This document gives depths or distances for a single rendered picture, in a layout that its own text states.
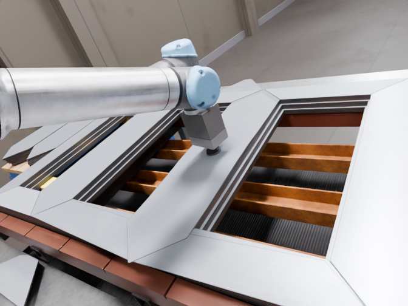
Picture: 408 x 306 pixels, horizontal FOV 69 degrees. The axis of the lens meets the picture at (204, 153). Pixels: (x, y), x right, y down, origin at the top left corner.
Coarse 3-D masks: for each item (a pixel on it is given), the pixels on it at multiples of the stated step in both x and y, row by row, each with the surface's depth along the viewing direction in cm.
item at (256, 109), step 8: (248, 104) 102; (256, 104) 100; (264, 104) 98; (272, 104) 96; (224, 112) 103; (232, 112) 101; (240, 112) 99; (248, 112) 97; (256, 112) 95; (264, 112) 94
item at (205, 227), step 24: (360, 96) 85; (120, 120) 140; (168, 120) 119; (144, 144) 109; (264, 144) 86; (48, 168) 114; (120, 168) 100; (240, 168) 76; (96, 192) 92; (24, 216) 90; (216, 216) 67; (240, 240) 55; (216, 288) 52
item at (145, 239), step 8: (128, 224) 69; (136, 224) 68; (128, 232) 67; (136, 232) 66; (144, 232) 65; (152, 232) 64; (160, 232) 64; (168, 232) 63; (128, 240) 64; (136, 240) 64; (144, 240) 63; (152, 240) 62; (160, 240) 61; (168, 240) 61; (176, 240) 60; (136, 248) 62; (144, 248) 61; (152, 248) 60; (160, 248) 60
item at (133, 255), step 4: (128, 248) 62; (128, 252) 62; (132, 252) 61; (136, 252) 61; (140, 252) 61; (128, 256) 61; (132, 256) 60; (136, 256) 60; (140, 256) 60; (144, 256) 59; (128, 260) 60; (132, 260) 59
